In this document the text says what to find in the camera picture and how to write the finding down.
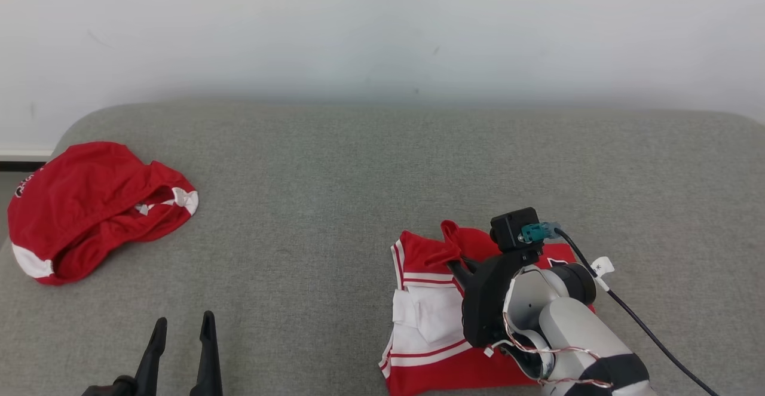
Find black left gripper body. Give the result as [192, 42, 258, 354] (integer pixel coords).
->
[82, 375, 138, 396]

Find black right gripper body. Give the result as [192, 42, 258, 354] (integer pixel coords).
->
[461, 247, 544, 349]

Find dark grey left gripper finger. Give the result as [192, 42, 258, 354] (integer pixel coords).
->
[190, 311, 223, 396]
[134, 317, 168, 396]

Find red jersey with white stripes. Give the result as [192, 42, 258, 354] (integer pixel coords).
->
[378, 220, 598, 396]

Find red shorts with white band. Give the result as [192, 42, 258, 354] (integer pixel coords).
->
[7, 141, 199, 286]

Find thin twisted red white wire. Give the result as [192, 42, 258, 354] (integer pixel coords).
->
[483, 268, 615, 389]

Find white cable tag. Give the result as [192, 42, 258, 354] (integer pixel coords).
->
[590, 257, 615, 292]

